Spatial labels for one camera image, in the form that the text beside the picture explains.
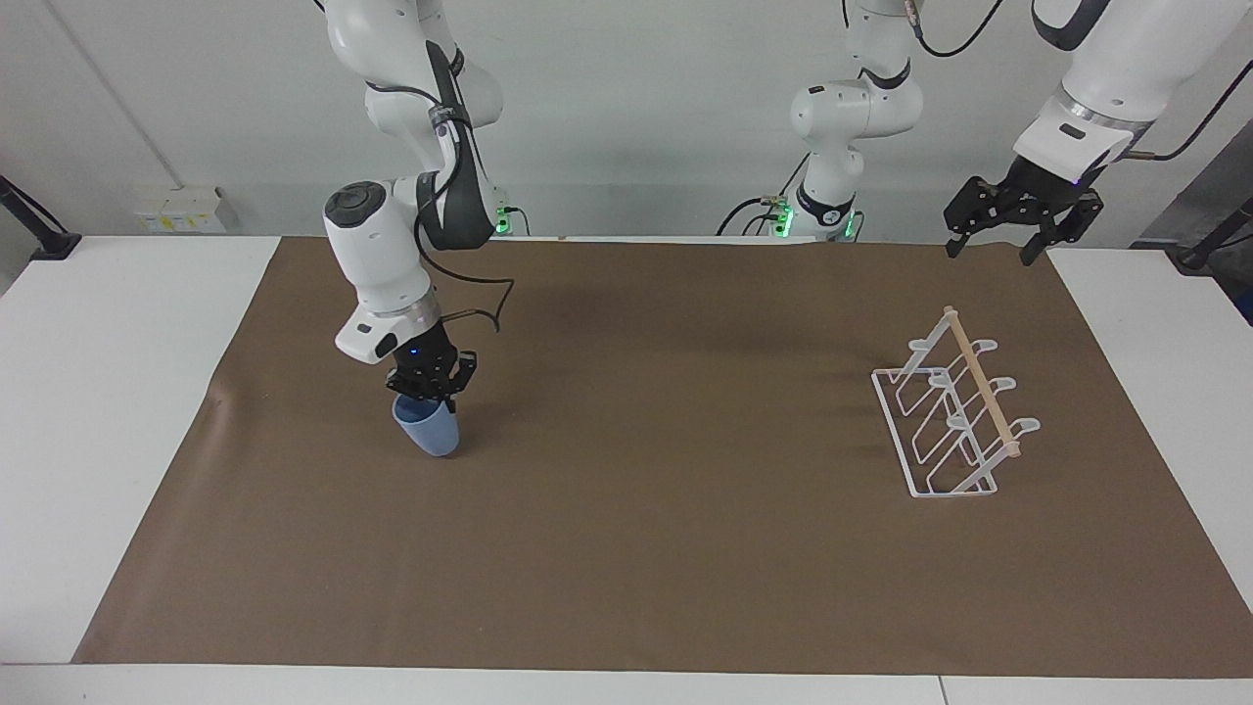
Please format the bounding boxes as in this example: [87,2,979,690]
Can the white wire cup holder rack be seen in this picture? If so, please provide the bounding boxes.
[870,305,1043,499]

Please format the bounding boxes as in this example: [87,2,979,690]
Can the blue cup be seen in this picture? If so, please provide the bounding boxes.
[392,394,462,459]

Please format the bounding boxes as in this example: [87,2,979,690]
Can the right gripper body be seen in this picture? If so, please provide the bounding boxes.
[392,323,459,381]

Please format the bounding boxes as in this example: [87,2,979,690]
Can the black cable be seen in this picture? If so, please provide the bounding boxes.
[415,223,517,335]
[717,152,812,238]
[1124,57,1253,163]
[906,0,1009,59]

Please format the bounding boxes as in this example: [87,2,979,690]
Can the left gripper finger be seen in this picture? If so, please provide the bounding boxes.
[1019,189,1105,267]
[943,175,1013,259]

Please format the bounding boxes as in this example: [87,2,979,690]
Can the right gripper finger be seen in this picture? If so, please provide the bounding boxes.
[387,366,439,403]
[435,352,479,413]

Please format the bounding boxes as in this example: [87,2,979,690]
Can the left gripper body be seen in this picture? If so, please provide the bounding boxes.
[997,155,1080,220]

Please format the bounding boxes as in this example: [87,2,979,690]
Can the white wall socket box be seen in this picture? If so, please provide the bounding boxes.
[134,185,227,235]

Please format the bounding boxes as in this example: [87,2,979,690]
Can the black stand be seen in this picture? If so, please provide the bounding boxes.
[1173,194,1253,272]
[0,174,82,261]

